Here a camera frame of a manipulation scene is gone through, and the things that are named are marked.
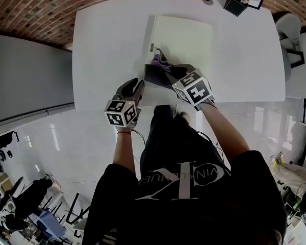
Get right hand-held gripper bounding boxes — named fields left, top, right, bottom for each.
left=165, top=64, right=217, bottom=111

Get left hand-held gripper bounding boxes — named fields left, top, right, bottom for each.
left=103, top=77, right=146, bottom=133

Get person's right forearm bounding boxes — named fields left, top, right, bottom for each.
left=200, top=103, right=251, bottom=164

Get person's left forearm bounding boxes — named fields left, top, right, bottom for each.
left=112, top=131, right=134, bottom=175

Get person's black trousers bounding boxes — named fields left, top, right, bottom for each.
left=139, top=105, right=232, bottom=186

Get black pen holder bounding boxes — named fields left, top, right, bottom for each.
left=223, top=0, right=250, bottom=17

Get white partition panel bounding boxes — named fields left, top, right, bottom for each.
left=0, top=33, right=76, bottom=134

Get grey chair with black legs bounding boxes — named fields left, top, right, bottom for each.
left=273, top=12, right=306, bottom=78

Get person's black t-shirt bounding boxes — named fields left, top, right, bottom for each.
left=83, top=149, right=288, bottom=245

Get white chair with black legs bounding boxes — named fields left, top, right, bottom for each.
left=66, top=192, right=93, bottom=237

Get blue table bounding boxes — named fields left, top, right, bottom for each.
left=28, top=209, right=68, bottom=244

